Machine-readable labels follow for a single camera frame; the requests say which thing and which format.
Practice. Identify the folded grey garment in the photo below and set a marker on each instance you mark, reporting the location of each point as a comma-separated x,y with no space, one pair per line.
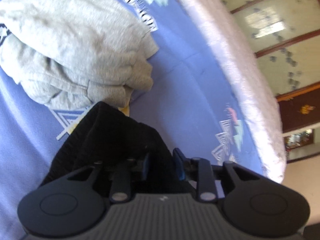
69,54

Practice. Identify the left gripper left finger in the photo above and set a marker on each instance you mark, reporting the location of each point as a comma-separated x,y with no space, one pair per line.
127,173

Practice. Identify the dark wooden door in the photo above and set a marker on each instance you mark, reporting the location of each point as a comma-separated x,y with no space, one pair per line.
300,111

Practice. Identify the lilac quilted duvet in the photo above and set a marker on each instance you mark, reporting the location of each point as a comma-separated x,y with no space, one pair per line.
251,89

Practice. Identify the blue patterned bed sheet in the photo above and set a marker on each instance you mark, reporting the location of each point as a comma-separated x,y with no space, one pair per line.
191,105

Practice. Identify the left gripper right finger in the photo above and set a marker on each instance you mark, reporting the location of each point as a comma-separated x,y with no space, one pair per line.
199,170

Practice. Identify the black pants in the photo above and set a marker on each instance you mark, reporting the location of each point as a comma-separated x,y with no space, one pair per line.
107,136

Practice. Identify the wooden glass-door wardrobe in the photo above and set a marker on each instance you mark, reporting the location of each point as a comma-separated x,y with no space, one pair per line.
284,35

